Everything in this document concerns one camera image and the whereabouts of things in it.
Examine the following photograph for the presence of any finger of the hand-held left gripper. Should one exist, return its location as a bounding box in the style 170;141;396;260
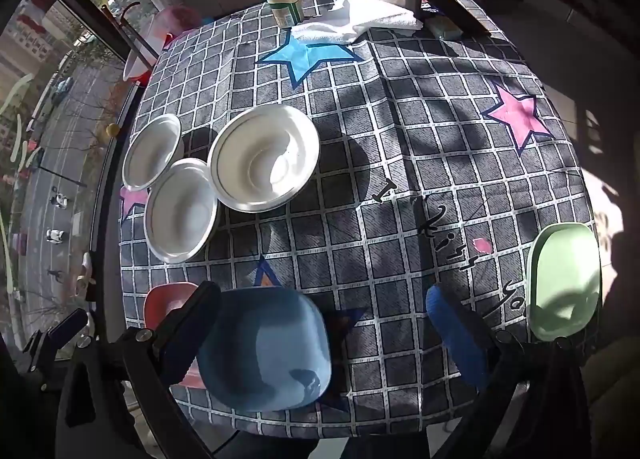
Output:
22;308;90;375

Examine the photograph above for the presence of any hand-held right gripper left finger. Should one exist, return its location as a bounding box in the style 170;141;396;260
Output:
102;281;223;459

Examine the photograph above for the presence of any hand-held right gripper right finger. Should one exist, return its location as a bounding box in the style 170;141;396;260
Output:
425;283;588;459

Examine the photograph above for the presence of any blue square plate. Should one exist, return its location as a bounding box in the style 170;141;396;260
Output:
196;287;333;412

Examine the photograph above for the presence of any pink square plate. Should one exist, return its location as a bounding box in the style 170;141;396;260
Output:
144;282;207;390

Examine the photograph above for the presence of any green square plate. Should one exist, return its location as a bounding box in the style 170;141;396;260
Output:
525;222;602;343

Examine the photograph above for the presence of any medium white bowl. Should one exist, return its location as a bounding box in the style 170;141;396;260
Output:
144;158;221;264

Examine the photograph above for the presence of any grey chequered star tablecloth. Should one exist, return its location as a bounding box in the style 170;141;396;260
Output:
117;0;599;440

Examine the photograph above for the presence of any small white bowl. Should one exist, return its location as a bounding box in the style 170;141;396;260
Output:
122;113;183;192

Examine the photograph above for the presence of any large white bowl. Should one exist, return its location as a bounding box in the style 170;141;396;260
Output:
207;105;321;213

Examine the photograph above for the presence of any white plastic basin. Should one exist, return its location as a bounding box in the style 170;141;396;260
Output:
122;46;159;86

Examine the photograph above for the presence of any dark metal hook stand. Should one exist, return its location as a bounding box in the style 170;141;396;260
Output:
101;1;162;70

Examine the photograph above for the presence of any pink plastic basin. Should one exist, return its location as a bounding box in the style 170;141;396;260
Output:
149;6;204;50

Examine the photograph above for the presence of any white towel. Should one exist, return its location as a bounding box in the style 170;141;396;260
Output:
291;0;425;46

